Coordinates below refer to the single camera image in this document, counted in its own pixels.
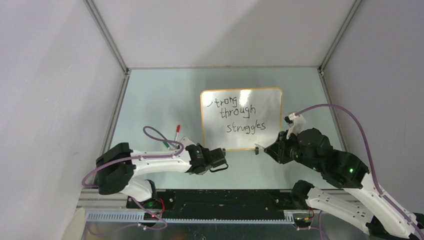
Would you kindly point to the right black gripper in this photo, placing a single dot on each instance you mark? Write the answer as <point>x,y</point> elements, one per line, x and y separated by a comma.
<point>276,150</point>

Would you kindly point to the yellow framed whiteboard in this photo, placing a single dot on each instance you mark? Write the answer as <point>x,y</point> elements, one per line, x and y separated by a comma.
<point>241,118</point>

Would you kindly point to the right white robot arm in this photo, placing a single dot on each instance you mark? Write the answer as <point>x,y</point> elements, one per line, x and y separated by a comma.
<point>378,216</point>

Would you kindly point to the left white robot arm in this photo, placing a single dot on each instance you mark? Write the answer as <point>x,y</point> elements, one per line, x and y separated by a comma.
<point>121,169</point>

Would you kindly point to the red capped marker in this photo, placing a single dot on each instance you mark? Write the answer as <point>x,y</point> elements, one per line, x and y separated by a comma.
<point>177,132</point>

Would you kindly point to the green capped marker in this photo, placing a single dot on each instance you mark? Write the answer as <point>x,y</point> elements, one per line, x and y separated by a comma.
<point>166,144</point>

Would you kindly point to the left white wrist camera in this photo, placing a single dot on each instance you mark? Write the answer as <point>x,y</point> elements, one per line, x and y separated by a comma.
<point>186,142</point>

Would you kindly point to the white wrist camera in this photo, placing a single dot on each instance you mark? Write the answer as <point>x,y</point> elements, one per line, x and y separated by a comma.
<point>186,142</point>
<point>296,124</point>

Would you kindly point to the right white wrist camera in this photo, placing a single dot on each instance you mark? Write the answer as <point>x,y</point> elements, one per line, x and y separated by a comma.
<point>296,124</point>

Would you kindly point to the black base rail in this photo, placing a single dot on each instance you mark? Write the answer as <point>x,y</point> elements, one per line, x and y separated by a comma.
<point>223,204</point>

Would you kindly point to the right aluminium frame post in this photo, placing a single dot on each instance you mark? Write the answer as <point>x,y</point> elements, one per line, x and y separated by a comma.
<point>339,35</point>

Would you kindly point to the aluminium frame post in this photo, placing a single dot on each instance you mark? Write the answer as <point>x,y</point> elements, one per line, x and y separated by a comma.
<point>106,34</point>
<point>339,35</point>

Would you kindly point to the left aluminium frame post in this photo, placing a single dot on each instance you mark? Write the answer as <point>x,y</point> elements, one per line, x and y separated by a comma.
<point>106,34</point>

